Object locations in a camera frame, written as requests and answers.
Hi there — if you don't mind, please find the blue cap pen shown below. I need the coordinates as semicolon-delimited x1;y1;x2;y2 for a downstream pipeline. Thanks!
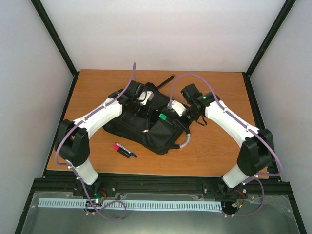
116;143;137;158

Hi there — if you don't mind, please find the black student bag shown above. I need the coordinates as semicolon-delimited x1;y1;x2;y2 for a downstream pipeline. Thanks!
103;76;191;155

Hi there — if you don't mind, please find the black frame post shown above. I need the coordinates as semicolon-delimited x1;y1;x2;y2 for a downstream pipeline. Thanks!
245;0;297;76
30;0;80;81

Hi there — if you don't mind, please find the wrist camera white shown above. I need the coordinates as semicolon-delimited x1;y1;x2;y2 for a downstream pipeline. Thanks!
171;100;186;117
137;91;154;105

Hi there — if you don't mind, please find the green cap black highlighter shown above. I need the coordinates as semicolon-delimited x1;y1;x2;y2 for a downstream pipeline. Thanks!
159;113;172;124

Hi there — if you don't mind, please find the pink cap black highlighter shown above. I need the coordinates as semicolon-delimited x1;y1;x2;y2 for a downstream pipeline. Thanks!
113;144;131;158

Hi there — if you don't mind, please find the purple cable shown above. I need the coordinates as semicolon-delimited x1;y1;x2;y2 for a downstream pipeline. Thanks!
55;62;128;221
168;73;283;218

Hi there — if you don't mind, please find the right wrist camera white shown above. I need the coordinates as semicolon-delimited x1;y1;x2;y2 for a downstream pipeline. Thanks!
171;100;186;117

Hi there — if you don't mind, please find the black aluminium rail base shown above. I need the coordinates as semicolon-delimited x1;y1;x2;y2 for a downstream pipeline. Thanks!
29;171;294;201

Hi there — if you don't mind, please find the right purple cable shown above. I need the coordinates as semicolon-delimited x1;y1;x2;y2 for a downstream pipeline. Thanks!
168;73;283;218

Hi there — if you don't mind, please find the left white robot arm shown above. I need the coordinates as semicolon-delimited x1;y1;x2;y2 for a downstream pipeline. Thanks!
55;88;130;196

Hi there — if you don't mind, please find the right black frame post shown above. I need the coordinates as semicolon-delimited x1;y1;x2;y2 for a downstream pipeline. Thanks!
245;0;297;76

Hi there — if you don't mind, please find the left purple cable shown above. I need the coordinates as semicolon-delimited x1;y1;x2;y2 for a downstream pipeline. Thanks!
55;62;128;221

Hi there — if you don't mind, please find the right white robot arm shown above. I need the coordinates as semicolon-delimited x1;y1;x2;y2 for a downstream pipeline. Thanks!
168;84;274;197

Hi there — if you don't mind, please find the left black frame post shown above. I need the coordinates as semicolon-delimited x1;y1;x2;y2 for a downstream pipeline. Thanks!
30;0;80;81

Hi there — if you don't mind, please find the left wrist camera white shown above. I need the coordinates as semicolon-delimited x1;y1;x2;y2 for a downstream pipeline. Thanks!
137;91;154;105

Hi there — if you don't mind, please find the light blue cable duct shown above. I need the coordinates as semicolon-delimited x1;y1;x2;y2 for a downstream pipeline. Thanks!
38;198;222;212

